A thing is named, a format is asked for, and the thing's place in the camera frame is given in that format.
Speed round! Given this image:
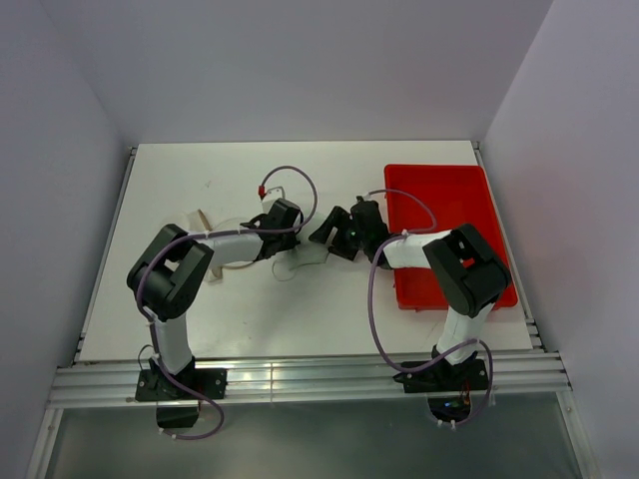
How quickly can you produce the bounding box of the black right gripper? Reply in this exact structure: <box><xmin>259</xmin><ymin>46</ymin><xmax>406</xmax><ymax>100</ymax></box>
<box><xmin>309</xmin><ymin>206</ymin><xmax>369</xmax><ymax>261</ymax></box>

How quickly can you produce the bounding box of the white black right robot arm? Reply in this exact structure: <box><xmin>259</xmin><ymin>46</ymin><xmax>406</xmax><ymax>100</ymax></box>
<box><xmin>309</xmin><ymin>198</ymin><xmax>511</xmax><ymax>393</ymax></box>

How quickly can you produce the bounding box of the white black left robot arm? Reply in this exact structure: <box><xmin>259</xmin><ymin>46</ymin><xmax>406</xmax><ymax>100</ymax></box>
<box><xmin>127</xmin><ymin>199</ymin><xmax>304</xmax><ymax>398</ymax></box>

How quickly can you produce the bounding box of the red plastic tray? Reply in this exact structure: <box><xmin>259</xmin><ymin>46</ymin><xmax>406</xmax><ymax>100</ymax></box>
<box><xmin>384</xmin><ymin>164</ymin><xmax>509</xmax><ymax>310</ymax></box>

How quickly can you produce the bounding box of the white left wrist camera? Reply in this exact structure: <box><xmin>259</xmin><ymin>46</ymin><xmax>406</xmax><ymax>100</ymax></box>
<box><xmin>258</xmin><ymin>185</ymin><xmax>286</xmax><ymax>214</ymax></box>

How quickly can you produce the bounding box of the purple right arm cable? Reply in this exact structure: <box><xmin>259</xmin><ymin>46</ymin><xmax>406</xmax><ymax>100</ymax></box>
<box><xmin>361</xmin><ymin>189</ymin><xmax>498</xmax><ymax>430</ymax></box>

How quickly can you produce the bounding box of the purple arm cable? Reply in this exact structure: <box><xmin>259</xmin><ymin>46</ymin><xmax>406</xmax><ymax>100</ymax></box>
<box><xmin>137</xmin><ymin>166</ymin><xmax>319</xmax><ymax>441</ymax></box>
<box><xmin>361</xmin><ymin>189</ymin><xmax>498</xmax><ymax>430</ymax></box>

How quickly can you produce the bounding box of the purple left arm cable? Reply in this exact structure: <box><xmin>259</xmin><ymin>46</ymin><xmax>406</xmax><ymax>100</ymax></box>
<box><xmin>137</xmin><ymin>166</ymin><xmax>319</xmax><ymax>441</ymax></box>

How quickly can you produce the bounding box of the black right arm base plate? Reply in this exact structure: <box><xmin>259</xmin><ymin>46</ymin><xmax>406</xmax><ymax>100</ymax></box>
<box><xmin>393</xmin><ymin>358</ymin><xmax>490</xmax><ymax>393</ymax></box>

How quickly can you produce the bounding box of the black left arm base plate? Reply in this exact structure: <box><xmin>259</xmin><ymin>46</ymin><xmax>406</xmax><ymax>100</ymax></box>
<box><xmin>134</xmin><ymin>366</ymin><xmax>227</xmax><ymax>432</ymax></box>

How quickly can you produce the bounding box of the aluminium mounting rail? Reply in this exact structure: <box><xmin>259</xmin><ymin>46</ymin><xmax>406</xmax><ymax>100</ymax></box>
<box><xmin>45</xmin><ymin>349</ymin><xmax>571</xmax><ymax>409</ymax></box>

